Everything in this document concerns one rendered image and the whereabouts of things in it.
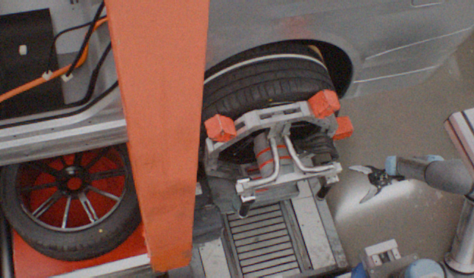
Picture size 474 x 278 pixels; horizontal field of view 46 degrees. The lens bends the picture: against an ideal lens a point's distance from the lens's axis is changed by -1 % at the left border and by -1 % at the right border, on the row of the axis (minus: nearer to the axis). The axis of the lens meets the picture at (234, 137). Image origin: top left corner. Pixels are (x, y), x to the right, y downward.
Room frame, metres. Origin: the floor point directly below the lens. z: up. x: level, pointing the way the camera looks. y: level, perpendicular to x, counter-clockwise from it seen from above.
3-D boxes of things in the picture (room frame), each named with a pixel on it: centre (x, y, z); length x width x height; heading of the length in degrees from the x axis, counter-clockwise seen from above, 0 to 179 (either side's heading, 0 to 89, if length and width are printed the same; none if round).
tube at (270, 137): (0.91, -0.11, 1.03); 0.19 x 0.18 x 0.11; 25
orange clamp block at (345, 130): (1.21, -0.43, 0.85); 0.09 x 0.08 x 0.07; 115
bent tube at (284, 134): (1.00, -0.29, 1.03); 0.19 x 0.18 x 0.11; 25
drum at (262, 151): (1.00, -0.18, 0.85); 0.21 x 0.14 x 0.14; 25
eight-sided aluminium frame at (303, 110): (1.07, -0.15, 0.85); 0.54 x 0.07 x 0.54; 115
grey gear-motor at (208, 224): (0.97, 0.12, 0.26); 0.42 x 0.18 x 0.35; 25
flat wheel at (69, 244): (0.88, 0.69, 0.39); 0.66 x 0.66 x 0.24
